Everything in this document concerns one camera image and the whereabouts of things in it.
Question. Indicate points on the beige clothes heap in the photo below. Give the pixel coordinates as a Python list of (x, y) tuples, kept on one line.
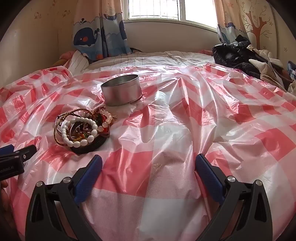
[(266, 64)]

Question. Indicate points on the round metal tin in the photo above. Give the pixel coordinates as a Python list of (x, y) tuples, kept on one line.
[(120, 92)]

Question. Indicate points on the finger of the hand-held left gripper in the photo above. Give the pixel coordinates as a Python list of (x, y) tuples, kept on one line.
[(24, 153), (6, 149)]

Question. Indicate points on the tree wall sticker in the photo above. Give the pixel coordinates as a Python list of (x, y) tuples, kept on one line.
[(257, 30)]

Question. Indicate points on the black jacket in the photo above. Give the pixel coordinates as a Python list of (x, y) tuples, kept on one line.
[(231, 55)]

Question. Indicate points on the pink cloth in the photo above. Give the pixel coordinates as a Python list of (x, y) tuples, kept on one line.
[(66, 55)]

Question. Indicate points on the person's left hand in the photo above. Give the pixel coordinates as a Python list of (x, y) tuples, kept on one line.
[(3, 194)]

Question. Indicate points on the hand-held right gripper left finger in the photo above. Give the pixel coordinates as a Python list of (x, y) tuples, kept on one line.
[(89, 177)]

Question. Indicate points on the striped white bed sheet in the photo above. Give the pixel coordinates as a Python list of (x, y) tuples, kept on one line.
[(138, 60)]

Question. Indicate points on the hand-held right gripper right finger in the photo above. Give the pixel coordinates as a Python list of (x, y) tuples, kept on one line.
[(208, 175)]

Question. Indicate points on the whale print curtain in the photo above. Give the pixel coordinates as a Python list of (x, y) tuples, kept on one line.
[(97, 30), (227, 20)]

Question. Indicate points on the red white checked plastic sheet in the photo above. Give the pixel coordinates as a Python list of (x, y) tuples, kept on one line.
[(166, 115)]

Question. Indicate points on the window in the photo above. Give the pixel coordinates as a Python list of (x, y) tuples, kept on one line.
[(161, 10)]

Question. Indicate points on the blue cloth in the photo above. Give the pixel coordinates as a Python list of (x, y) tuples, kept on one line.
[(291, 69)]

